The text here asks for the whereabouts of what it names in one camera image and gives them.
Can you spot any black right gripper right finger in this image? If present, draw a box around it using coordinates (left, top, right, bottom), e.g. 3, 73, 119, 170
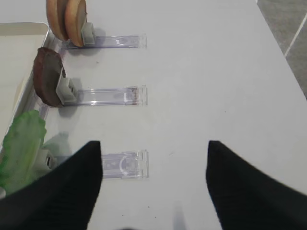
206, 140, 307, 230

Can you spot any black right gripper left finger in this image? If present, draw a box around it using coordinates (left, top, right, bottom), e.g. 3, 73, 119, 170
0, 141, 103, 230

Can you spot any green lettuce leaf upright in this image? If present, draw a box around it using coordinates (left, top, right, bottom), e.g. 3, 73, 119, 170
0, 110, 47, 195

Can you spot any brown meat patty upright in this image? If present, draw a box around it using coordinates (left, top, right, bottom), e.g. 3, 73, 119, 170
33, 47, 67, 107

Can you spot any white metal tray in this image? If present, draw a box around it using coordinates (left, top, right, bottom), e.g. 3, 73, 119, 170
0, 22, 49, 140

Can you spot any plain bun slice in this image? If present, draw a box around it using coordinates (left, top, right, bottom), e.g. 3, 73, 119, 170
65, 0, 87, 47

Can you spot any sesame bun top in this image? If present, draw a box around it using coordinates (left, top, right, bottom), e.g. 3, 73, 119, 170
46, 0, 69, 41

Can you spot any clear lettuce holder rail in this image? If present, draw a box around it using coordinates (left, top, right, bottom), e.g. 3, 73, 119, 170
35, 148, 150, 180

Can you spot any clear patty holder rail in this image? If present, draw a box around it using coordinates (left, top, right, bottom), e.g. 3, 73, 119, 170
55, 69, 148, 106

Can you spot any clear bun holder rail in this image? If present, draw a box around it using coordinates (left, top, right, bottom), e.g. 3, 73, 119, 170
61, 22, 147, 50

